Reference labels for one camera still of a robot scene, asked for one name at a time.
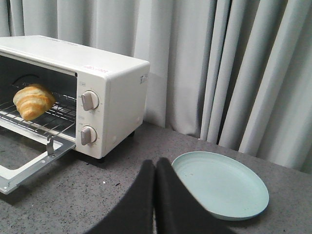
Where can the right gripper black foam left finger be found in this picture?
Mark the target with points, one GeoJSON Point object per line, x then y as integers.
{"type": "Point", "coordinates": [134, 212]}

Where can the right gripper black foam right finger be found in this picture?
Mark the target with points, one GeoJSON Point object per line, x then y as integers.
{"type": "Point", "coordinates": [177, 211]}

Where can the glass oven door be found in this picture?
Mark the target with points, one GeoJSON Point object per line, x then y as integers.
{"type": "Point", "coordinates": [55, 147]}

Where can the golden croissant bread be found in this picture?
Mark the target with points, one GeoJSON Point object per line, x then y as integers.
{"type": "Point", "coordinates": [33, 101]}

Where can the lower oven timer knob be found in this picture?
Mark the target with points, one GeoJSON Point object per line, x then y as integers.
{"type": "Point", "coordinates": [88, 135]}

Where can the upper oven control knob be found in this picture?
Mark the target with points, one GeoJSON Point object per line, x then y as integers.
{"type": "Point", "coordinates": [90, 100]}

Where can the white Toshiba toaster oven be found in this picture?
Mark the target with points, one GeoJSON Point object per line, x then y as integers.
{"type": "Point", "coordinates": [71, 69]}

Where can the light green round plate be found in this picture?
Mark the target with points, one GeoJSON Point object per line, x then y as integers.
{"type": "Point", "coordinates": [226, 188]}

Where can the grey pleated curtain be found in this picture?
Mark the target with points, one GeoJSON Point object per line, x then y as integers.
{"type": "Point", "coordinates": [236, 73]}

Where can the metal wire oven rack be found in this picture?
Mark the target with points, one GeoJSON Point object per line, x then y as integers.
{"type": "Point", "coordinates": [59, 121]}

